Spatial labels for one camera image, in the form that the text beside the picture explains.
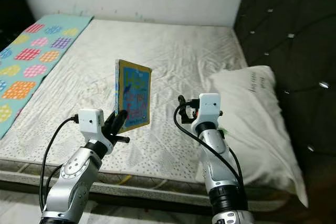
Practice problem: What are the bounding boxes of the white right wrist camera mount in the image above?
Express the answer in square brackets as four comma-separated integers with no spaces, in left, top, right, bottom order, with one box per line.
[194,93,221,127]

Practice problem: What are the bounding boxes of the white printed pillow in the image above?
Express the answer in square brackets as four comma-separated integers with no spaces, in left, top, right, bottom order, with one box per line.
[194,66,309,208]

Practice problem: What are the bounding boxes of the teal blanket with colourful shapes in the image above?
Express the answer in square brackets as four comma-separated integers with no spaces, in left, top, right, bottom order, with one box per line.
[0,14,93,140]

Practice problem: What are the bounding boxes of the black tufted headboard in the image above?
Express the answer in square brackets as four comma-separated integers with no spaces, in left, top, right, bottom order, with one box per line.
[234,0,336,224]

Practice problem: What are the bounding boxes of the blue yellow-edged children's book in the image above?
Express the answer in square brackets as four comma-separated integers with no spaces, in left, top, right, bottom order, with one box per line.
[114,59,153,132]

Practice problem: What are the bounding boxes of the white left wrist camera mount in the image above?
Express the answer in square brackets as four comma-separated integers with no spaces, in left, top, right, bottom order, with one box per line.
[79,109,104,145]

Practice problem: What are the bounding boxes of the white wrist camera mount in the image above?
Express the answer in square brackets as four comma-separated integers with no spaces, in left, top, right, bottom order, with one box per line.
[194,93,221,127]
[79,109,104,145]

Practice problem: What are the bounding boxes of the white dotted quilted mattress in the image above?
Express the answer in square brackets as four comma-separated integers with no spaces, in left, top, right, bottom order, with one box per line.
[0,18,263,193]

